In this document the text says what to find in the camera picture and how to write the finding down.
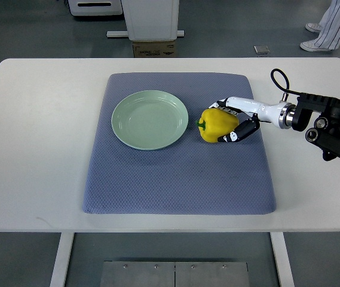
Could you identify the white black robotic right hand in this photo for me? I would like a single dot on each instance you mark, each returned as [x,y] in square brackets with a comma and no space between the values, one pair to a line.
[279,115]

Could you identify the yellow bell pepper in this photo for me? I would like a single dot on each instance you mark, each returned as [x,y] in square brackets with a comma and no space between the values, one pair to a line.
[215,123]

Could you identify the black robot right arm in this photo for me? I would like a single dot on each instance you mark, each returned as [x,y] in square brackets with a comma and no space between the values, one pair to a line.
[319,117]

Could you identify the grey floor outlet plate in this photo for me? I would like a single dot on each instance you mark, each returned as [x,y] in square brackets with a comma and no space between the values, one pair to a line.
[261,49]

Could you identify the light green plate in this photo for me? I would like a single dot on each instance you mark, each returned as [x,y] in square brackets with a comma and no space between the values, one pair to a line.
[149,120]

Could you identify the white sneaker near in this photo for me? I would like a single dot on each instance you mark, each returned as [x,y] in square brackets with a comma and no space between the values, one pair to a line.
[311,46]

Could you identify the white sneaker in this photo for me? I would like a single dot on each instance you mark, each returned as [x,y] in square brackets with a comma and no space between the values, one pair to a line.
[313,27]
[311,46]

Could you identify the white sneaker far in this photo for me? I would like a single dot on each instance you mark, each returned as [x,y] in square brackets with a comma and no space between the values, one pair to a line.
[313,27]

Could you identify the person striped trouser legs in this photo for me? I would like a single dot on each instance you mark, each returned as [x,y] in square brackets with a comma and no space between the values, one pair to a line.
[329,37]

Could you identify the blue textured mat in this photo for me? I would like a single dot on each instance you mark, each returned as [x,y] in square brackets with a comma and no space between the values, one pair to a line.
[189,177]

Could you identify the brown cardboard box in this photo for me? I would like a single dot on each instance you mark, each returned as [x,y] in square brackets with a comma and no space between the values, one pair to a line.
[154,49]

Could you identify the white table right leg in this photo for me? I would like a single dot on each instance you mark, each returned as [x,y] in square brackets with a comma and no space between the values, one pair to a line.
[282,262]

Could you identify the white table leg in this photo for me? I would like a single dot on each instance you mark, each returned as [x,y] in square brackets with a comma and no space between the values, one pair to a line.
[61,263]
[282,262]

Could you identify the white machine cabinet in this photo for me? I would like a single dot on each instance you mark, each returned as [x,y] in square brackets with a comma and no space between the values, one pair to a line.
[95,8]

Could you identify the white table left leg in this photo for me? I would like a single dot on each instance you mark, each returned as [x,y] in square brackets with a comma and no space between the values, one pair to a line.
[61,263]

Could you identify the white pedestal stand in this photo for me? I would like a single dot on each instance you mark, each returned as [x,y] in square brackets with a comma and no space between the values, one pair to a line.
[150,20]

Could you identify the grey metal base plate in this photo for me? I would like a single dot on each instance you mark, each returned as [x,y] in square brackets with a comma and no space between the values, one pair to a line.
[140,273]

